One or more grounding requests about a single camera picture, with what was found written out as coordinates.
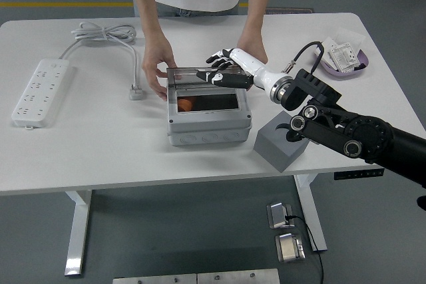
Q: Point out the clear plastic bag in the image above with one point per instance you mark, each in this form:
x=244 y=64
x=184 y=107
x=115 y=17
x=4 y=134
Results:
x=349 y=36

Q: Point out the plain white packet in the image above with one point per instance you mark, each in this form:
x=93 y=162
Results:
x=327 y=46

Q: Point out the silver floor socket box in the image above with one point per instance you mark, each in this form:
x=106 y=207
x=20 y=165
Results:
x=278 y=214
x=288 y=247

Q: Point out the person's right hand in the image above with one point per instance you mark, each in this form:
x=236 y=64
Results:
x=156 y=54

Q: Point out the black table control panel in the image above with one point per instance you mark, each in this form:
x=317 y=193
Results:
x=357 y=174

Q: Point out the grey electrical enclosure box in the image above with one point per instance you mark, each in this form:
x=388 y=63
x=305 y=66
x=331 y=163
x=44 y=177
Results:
x=206 y=122

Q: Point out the grey metal plate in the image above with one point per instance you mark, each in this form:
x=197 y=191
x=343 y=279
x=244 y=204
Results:
x=238 y=277
x=153 y=280

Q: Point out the brown floor sign plate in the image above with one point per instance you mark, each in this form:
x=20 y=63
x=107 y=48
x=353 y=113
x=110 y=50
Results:
x=293 y=11

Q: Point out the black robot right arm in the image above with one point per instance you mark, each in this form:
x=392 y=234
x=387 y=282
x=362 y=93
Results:
x=366 y=134

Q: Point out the person's left forearm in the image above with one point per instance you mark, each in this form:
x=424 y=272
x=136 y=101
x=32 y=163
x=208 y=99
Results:
x=258 y=8

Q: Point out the white table leg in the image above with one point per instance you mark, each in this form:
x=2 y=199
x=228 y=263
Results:
x=78 y=230
x=314 y=217

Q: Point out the grey block with round hole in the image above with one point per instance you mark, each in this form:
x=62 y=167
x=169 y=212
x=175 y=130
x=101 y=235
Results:
x=273 y=151

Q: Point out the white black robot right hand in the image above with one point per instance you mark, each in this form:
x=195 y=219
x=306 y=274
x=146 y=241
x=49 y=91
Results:
x=253 y=64

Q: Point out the person's right forearm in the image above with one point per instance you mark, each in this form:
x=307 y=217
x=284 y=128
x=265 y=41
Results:
x=146 y=4

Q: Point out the transparent hinged box lid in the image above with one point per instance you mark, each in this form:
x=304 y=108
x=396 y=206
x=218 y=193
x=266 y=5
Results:
x=186 y=78

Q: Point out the white socket panel with label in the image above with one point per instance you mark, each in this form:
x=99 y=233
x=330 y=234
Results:
x=346 y=58

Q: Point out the person's left hand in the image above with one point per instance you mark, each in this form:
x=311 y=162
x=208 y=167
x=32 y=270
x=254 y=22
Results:
x=254 y=49

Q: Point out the white power strip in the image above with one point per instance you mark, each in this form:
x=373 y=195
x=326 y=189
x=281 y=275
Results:
x=40 y=91

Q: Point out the purple shallow dish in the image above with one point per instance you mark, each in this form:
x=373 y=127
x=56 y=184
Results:
x=352 y=72

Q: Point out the orange cylindrical battery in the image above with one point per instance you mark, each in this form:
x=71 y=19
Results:
x=184 y=104

